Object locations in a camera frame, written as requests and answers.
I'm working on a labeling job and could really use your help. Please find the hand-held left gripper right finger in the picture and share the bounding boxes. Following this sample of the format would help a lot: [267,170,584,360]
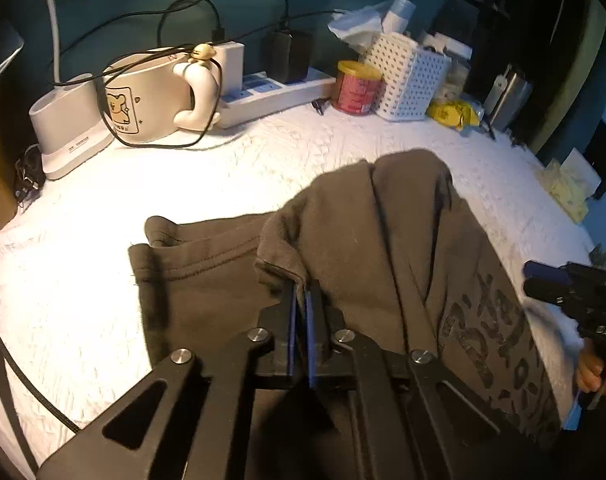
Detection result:
[303,280,568,480]

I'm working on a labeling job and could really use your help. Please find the crumpled white tissue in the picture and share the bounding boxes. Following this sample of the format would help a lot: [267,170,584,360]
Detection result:
[328,5,384,53]

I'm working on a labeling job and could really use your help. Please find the yellow tissue box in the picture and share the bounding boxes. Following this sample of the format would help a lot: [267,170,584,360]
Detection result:
[540,149,601,223]

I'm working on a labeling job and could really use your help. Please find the person's right hand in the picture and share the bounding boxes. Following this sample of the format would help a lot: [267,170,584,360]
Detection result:
[575,339,606,394]

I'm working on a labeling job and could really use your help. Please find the yellow snack packet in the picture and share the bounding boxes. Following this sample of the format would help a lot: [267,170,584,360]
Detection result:
[427,100,484,131]

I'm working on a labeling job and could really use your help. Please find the white plug adapter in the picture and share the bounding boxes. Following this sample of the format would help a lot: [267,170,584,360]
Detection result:
[214,41,246,92]

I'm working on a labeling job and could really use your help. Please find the white desk lamp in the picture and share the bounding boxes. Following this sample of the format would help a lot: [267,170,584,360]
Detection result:
[29,0,116,181]

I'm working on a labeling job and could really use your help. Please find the black charger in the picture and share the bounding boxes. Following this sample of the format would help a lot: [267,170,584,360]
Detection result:
[263,29,314,85]

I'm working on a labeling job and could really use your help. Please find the black cable bundle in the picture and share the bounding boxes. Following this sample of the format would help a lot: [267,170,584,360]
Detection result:
[14,144,46,206]

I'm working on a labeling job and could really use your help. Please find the red can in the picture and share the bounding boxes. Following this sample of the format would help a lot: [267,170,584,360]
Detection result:
[331,60,386,116]

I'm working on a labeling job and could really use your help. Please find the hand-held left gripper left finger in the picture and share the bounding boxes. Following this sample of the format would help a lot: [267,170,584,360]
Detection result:
[35,282,304,480]

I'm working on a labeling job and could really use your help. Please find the stainless steel tumbler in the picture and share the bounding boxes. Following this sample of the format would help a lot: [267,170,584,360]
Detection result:
[483,64,534,133]

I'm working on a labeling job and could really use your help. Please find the glass jar white lid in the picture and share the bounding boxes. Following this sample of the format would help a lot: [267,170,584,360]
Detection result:
[423,32,472,106]

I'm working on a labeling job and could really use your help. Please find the white power strip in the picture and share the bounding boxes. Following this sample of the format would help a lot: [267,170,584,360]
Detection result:
[215,65,338,130]

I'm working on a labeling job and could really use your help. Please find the black adapter cable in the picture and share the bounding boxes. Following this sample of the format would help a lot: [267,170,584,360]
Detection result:
[100,0,224,150]

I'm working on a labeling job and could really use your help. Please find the black charger cable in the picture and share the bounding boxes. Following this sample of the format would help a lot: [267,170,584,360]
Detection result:
[50,0,291,86]

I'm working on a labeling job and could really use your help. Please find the white lattice basket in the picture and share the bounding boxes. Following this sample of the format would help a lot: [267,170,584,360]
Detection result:
[364,31,452,122]

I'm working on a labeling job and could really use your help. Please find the white spray bottle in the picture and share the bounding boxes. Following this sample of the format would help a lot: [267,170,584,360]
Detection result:
[383,0,416,36]

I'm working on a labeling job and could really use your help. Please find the cream bear print mug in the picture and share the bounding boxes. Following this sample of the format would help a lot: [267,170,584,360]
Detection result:
[103,46,222,147]

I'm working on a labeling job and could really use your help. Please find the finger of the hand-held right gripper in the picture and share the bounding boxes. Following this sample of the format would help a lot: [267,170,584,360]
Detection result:
[523,260,568,281]
[523,279,571,307]

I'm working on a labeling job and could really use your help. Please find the brown printed t-shirt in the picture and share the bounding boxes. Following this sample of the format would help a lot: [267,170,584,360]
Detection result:
[128,149,564,480]

